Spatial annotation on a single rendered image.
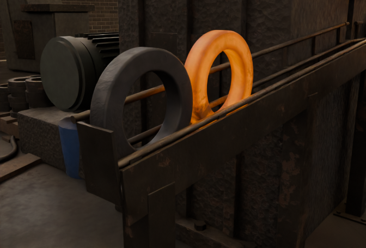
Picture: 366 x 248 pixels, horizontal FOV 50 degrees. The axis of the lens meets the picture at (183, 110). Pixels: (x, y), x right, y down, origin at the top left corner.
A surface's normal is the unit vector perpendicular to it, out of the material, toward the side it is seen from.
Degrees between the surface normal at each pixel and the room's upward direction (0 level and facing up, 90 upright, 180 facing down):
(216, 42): 90
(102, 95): 67
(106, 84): 58
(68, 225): 0
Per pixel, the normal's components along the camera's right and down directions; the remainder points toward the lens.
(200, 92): 0.76, 0.16
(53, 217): 0.00, -0.97
